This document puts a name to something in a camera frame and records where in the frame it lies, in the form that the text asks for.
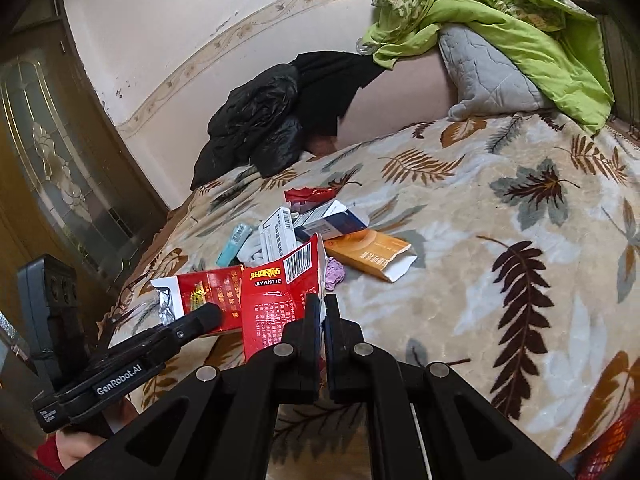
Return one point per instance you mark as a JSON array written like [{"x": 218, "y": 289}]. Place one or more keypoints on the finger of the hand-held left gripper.
[{"x": 200, "y": 316}]

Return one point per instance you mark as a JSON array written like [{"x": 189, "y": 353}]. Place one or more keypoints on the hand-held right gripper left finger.
[{"x": 310, "y": 345}]

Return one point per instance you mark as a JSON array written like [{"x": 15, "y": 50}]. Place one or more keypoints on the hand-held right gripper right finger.
[{"x": 337, "y": 345}]

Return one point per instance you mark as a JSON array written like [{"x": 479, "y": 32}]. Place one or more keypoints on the red cigarette pack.
[{"x": 212, "y": 287}]

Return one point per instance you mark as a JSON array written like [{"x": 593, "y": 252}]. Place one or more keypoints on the red box with barcode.
[{"x": 275, "y": 300}]

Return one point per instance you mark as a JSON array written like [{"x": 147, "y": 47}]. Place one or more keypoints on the orange box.
[{"x": 365, "y": 254}]

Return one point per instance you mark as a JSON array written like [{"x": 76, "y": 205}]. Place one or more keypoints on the person's left hand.
[{"x": 82, "y": 447}]

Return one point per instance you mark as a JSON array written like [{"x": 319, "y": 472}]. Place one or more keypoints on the purple crumpled wrapper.
[{"x": 335, "y": 272}]

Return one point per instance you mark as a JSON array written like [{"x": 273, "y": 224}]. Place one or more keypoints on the teal lighter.
[{"x": 235, "y": 245}]

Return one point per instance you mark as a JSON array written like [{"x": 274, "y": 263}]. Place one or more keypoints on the white box with barcode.
[{"x": 277, "y": 240}]

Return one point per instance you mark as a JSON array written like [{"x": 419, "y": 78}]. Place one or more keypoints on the blue and white box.
[{"x": 325, "y": 225}]

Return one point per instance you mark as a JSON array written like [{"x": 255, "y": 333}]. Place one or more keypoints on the leaf print blanket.
[{"x": 475, "y": 285}]

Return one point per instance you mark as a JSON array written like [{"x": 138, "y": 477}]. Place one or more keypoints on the red crumpled wrapper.
[{"x": 307, "y": 194}]

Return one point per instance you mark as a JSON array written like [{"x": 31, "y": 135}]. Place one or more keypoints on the black puffer jacket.
[{"x": 250, "y": 120}]

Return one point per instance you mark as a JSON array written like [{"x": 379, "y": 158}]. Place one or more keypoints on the wooden door with glass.
[{"x": 60, "y": 160}]

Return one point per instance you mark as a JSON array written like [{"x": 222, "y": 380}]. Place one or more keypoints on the pink sofa backrest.
[{"x": 400, "y": 100}]

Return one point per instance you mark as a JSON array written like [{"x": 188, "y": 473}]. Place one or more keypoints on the black cloth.
[{"x": 330, "y": 85}]

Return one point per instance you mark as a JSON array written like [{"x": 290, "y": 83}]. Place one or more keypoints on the red mesh bag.
[{"x": 617, "y": 440}]

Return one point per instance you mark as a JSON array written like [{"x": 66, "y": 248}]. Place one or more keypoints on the clear glass object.
[{"x": 365, "y": 48}]

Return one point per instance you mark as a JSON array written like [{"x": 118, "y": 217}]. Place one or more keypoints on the grey quilted pillow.
[{"x": 485, "y": 75}]

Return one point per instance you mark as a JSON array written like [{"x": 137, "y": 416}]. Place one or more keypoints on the green quilt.
[{"x": 500, "y": 25}]

